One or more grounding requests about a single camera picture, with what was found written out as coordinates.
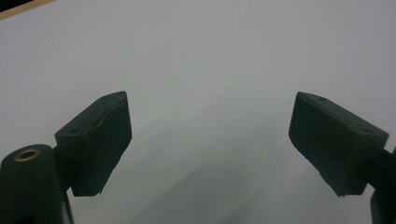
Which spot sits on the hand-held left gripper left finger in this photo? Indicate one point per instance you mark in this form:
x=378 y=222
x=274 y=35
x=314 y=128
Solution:
x=96 y=143

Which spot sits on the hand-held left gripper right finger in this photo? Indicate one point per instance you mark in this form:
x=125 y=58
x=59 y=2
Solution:
x=330 y=140

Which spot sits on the white board sheet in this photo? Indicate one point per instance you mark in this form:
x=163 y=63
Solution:
x=205 y=62

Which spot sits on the wooden table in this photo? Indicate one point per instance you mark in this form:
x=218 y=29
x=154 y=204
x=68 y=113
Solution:
x=18 y=11

